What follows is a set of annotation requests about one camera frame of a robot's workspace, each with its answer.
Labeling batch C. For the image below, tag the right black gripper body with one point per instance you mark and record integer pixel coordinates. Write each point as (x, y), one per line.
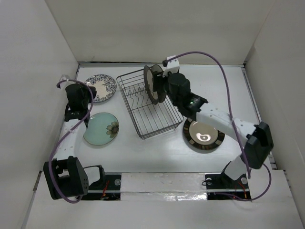
(163, 82)

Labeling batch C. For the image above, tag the grey tree pattern plate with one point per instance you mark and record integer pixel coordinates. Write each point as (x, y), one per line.
(161, 97)

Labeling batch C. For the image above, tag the brown rim cream plate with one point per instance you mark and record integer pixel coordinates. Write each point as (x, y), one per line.
(148, 81)

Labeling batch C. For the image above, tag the blue floral plate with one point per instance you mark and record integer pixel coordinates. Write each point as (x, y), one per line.
(105, 87)

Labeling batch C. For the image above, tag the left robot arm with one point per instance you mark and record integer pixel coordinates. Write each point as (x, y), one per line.
(66, 178)

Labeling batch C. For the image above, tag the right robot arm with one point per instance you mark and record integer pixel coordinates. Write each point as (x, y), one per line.
(255, 140)

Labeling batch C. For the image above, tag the dark striped rim plate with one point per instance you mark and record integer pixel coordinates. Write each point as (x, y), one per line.
(202, 136)

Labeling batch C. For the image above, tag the green flower plate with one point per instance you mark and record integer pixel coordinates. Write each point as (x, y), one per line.
(102, 128)

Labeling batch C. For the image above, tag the wire dish rack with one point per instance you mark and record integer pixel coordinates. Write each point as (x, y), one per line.
(148, 119)

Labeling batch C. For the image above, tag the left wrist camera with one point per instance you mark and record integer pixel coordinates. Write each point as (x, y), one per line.
(64, 77)

